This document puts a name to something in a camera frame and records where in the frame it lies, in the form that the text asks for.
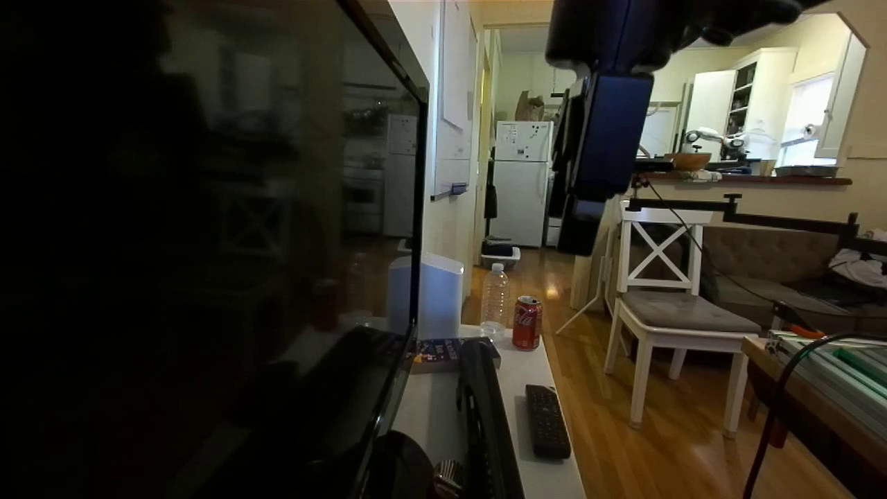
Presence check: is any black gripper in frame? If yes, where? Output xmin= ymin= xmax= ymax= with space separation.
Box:
xmin=554 ymin=68 xmax=657 ymax=257

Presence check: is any long black soundbar speaker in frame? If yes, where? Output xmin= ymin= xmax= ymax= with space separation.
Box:
xmin=456 ymin=339 xmax=528 ymax=499

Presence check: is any white refrigerator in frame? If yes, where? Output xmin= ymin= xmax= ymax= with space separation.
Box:
xmin=488 ymin=118 xmax=559 ymax=249

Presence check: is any white wooden chair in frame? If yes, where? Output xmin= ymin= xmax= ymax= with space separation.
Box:
xmin=603 ymin=204 xmax=766 ymax=440

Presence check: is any red soda can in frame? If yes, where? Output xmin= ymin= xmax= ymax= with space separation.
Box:
xmin=510 ymin=293 xmax=547 ymax=351

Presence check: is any clear plastic water bottle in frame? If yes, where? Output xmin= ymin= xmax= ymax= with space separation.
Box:
xmin=484 ymin=261 xmax=513 ymax=343

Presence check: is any brown bowl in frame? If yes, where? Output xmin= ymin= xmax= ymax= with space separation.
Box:
xmin=669 ymin=150 xmax=715 ymax=174

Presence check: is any cardboard box on refrigerator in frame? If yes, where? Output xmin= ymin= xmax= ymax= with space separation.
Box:
xmin=513 ymin=89 xmax=550 ymax=125

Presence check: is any grey chair cushion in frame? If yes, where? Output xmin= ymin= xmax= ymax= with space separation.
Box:
xmin=622 ymin=289 xmax=764 ymax=335

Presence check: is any grey brown sofa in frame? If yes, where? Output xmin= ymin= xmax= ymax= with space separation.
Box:
xmin=700 ymin=218 xmax=887 ymax=340

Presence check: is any small colourful printed box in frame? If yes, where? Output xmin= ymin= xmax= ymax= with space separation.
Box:
xmin=412 ymin=335 xmax=503 ymax=373

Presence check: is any black remote control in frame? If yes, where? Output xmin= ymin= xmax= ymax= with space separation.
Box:
xmin=525 ymin=382 xmax=575 ymax=462

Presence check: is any black bar stand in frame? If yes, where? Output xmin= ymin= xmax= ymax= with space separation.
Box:
xmin=628 ymin=192 xmax=887 ymax=262

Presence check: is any white kitchen cabinet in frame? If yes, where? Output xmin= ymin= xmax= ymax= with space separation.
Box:
xmin=687 ymin=43 xmax=800 ymax=160

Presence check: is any white TV console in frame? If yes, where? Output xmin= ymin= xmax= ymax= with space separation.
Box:
xmin=387 ymin=322 xmax=590 ymax=499

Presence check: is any aluminium robot table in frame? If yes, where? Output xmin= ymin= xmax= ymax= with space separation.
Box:
xmin=741 ymin=326 xmax=887 ymax=499

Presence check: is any black flat screen television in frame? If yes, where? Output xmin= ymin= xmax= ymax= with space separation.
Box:
xmin=0 ymin=0 xmax=435 ymax=499

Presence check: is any white wall board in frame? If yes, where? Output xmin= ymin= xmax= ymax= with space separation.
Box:
xmin=428 ymin=0 xmax=480 ymax=203

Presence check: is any red cable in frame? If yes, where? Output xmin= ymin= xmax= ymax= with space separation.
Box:
xmin=741 ymin=333 xmax=887 ymax=499

